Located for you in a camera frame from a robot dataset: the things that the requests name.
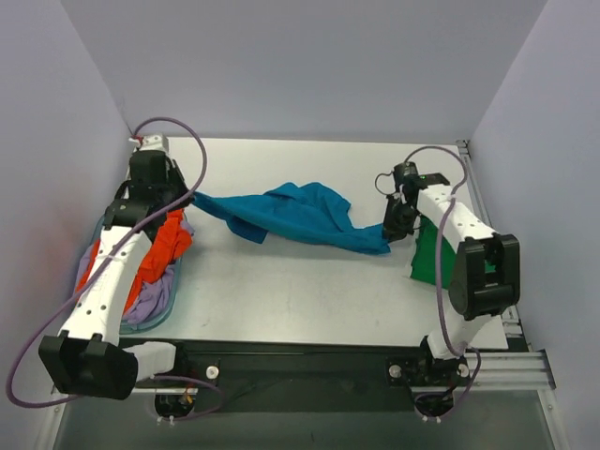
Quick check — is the lavender t shirt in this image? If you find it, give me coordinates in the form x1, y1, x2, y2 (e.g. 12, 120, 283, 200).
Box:
74, 219, 196, 327

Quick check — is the green folded t shirt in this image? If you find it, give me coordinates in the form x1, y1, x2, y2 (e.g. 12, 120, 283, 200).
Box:
410, 217, 456, 290

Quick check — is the orange t shirt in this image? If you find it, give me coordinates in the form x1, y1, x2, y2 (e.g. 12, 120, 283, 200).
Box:
74, 208, 194, 310

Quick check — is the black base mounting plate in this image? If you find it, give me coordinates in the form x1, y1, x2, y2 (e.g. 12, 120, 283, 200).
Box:
126, 339, 470, 414

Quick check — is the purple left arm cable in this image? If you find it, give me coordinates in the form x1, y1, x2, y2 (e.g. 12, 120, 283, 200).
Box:
5, 116, 226, 422

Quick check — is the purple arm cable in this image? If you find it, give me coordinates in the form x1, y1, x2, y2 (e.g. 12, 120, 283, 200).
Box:
5, 116, 226, 422
402, 145, 482, 419

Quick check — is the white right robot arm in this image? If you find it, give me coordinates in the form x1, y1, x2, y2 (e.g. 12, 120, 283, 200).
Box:
382, 161, 520, 383

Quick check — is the clear blue plastic bin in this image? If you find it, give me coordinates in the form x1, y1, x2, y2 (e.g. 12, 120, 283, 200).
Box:
73, 216, 183, 335

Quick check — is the aluminium frame rail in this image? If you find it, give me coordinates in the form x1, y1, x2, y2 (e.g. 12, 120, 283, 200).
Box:
456, 140, 556, 391

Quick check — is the teal blue t shirt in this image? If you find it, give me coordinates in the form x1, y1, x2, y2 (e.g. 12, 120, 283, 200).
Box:
192, 182, 391, 256

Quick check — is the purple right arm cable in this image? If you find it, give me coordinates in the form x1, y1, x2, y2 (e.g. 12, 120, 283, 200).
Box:
402, 145, 482, 419

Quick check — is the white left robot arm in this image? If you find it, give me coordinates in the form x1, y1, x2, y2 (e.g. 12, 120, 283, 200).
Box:
38, 134, 194, 399

